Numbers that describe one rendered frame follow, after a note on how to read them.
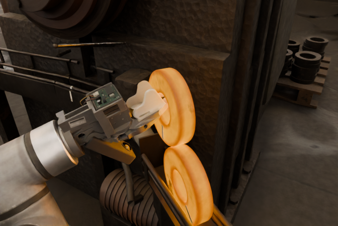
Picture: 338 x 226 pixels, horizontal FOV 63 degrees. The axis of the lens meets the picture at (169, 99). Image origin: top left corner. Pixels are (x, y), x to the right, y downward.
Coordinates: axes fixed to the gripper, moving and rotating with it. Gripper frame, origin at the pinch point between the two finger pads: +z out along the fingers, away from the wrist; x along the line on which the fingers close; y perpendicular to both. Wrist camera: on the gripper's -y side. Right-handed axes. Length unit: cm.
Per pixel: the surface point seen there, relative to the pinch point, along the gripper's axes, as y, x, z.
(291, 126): -118, 62, 96
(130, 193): -27.1, 6.8, -16.1
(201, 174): -8.3, -13.1, -2.2
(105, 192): -30.7, 14.6, -22.6
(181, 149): -7.0, -6.8, -2.5
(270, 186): -103, 27, 46
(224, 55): -5.7, 13.4, 21.8
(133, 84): -6.8, 22.3, -2.1
